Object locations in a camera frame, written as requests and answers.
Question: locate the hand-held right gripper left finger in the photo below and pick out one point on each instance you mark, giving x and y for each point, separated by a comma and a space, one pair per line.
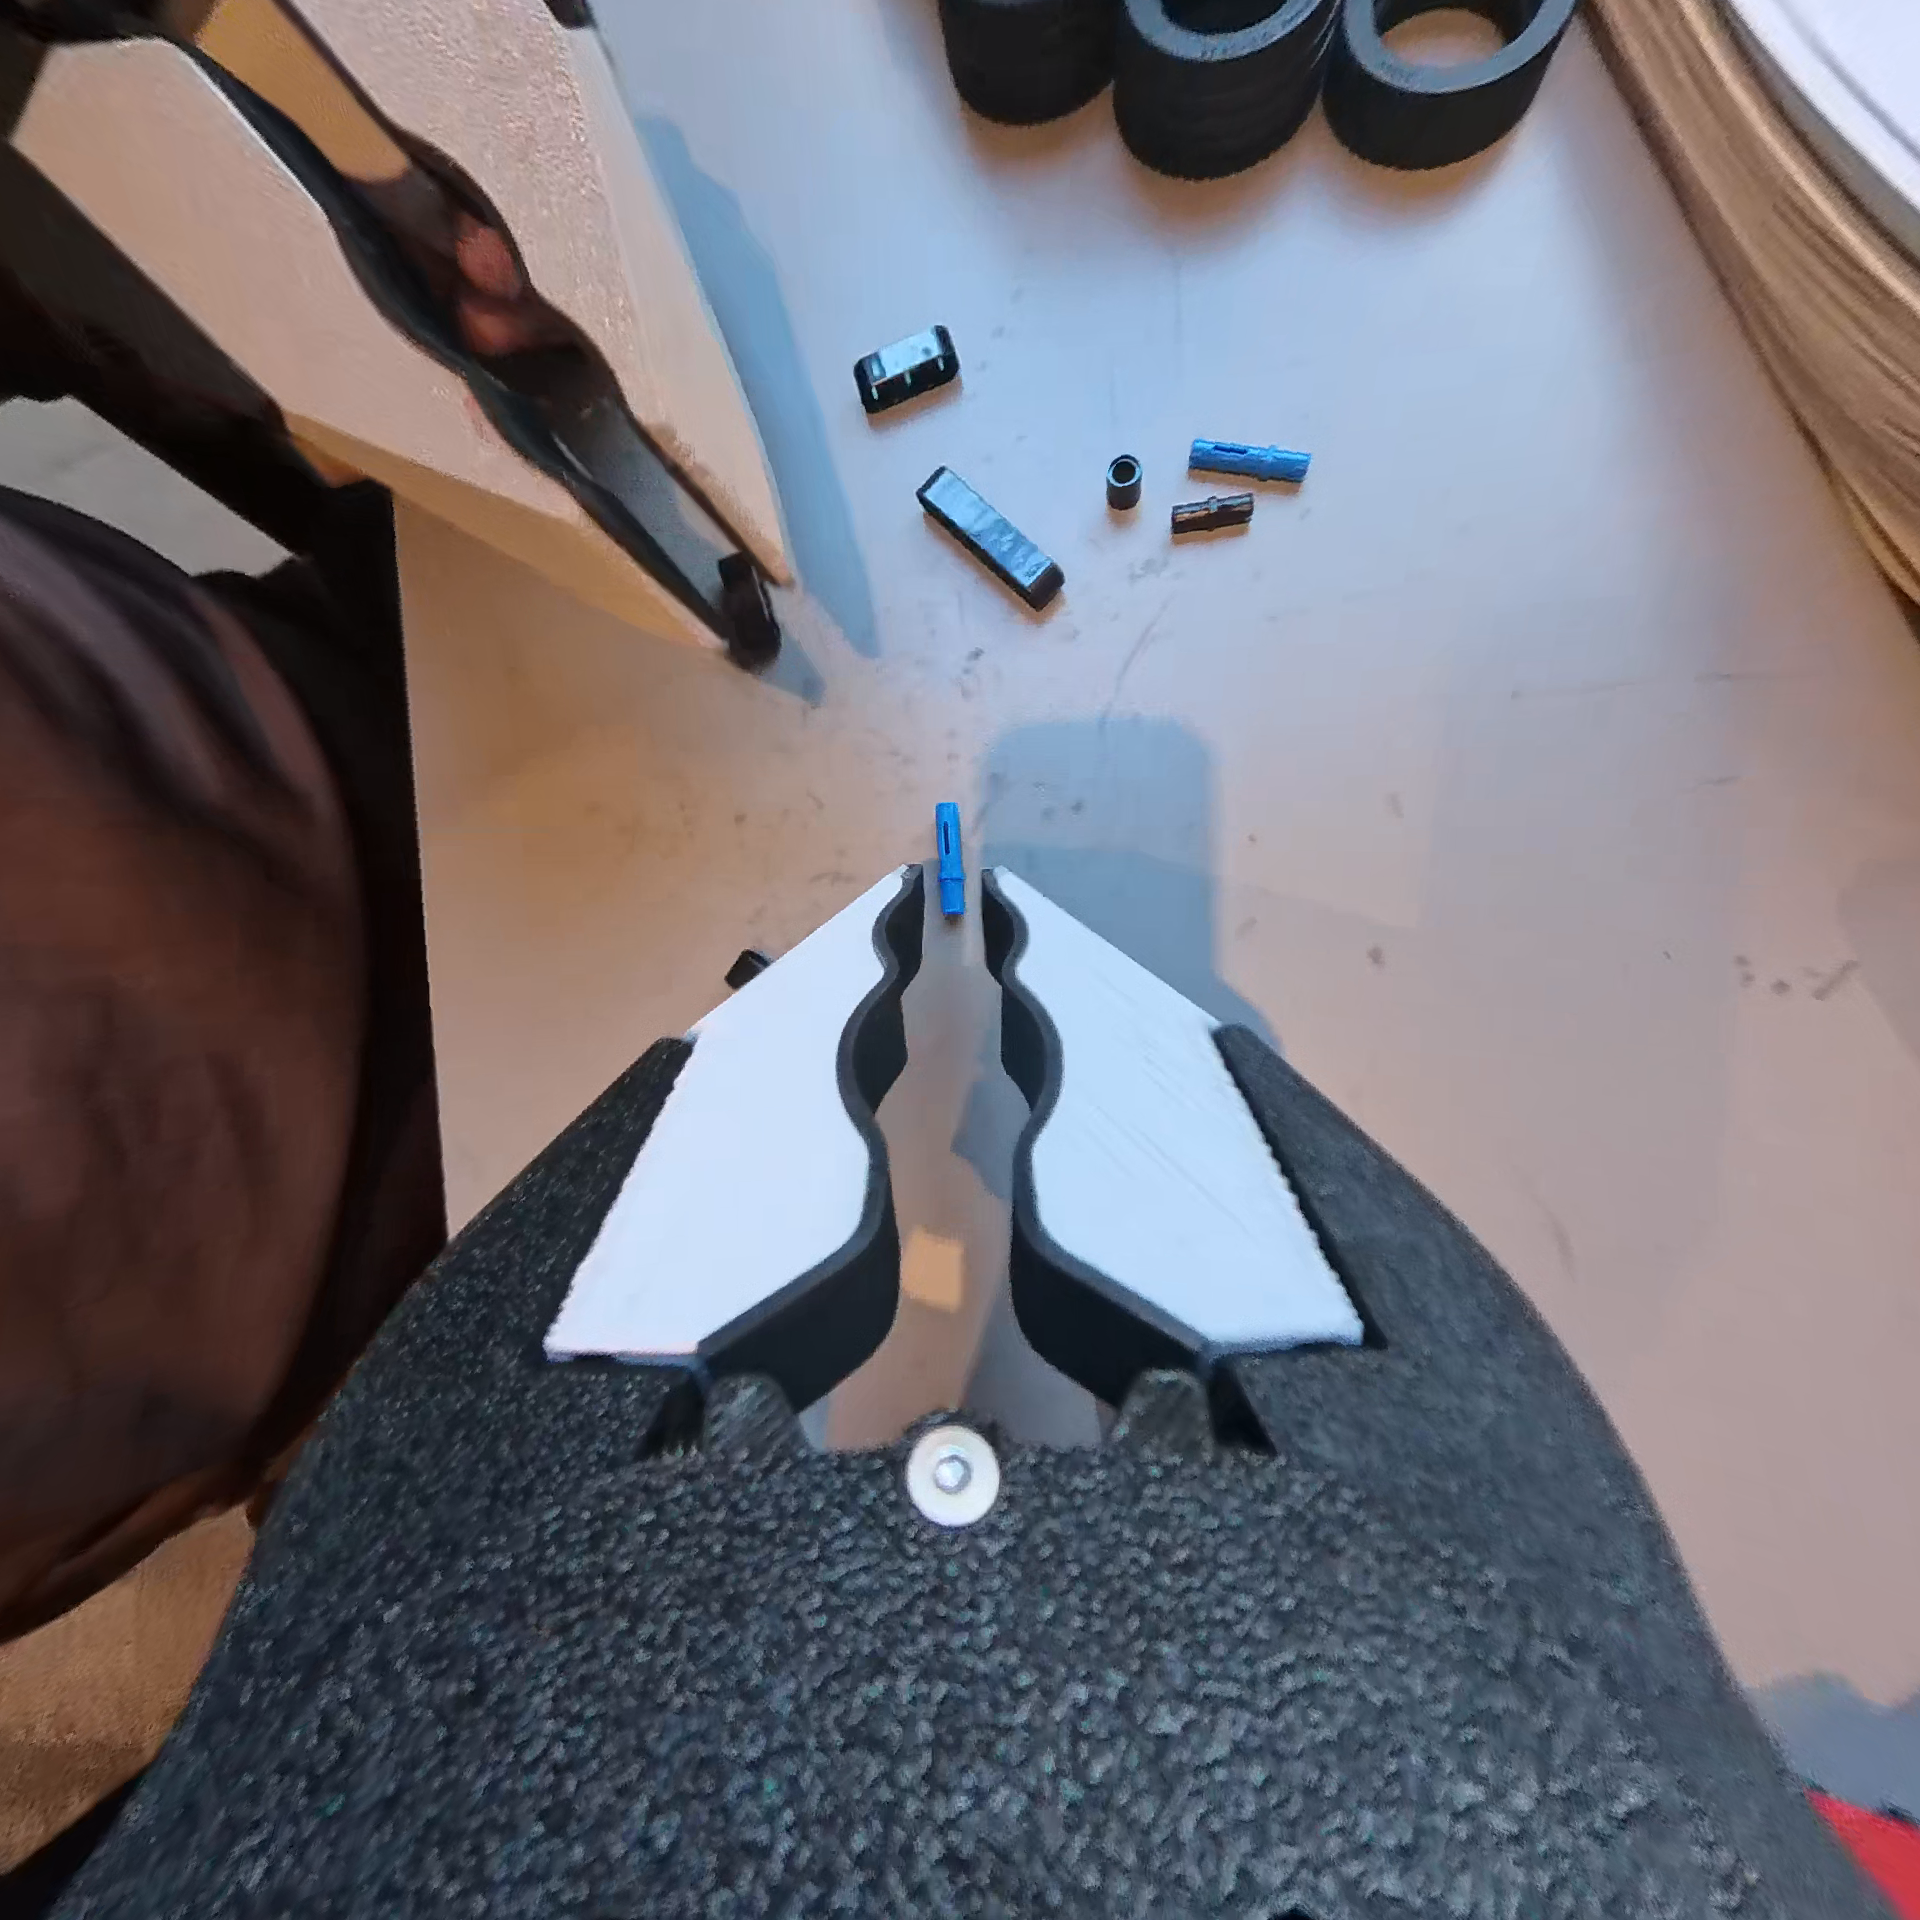
710, 1199

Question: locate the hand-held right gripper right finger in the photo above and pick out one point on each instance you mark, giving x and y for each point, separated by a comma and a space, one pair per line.
1185, 1186

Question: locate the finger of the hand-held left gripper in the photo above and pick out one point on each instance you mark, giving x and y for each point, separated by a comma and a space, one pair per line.
597, 224
220, 271

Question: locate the long black toy beam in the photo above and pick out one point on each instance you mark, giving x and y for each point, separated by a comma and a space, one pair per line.
747, 976
991, 539

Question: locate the blue toy connector pin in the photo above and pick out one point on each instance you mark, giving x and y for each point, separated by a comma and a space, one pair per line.
1250, 458
948, 856

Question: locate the short black toy beam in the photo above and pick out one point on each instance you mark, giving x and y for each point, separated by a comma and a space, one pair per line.
910, 364
752, 608

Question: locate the white desk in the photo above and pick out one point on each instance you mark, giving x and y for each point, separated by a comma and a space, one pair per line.
1502, 899

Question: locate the person's brown sweater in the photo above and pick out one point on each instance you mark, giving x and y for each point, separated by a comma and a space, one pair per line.
162, 976

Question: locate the black toy bushing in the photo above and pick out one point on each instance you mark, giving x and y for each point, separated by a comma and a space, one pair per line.
1119, 485

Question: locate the black toy connector pin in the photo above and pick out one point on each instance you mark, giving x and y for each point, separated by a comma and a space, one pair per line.
1212, 517

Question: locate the black rubber toy tire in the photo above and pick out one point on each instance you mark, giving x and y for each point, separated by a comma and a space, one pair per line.
1437, 124

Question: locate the red toy brick car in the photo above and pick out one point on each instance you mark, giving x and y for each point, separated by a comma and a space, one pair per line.
1879, 1859

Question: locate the open instruction booklet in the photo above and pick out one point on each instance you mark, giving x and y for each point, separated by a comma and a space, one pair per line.
1802, 224

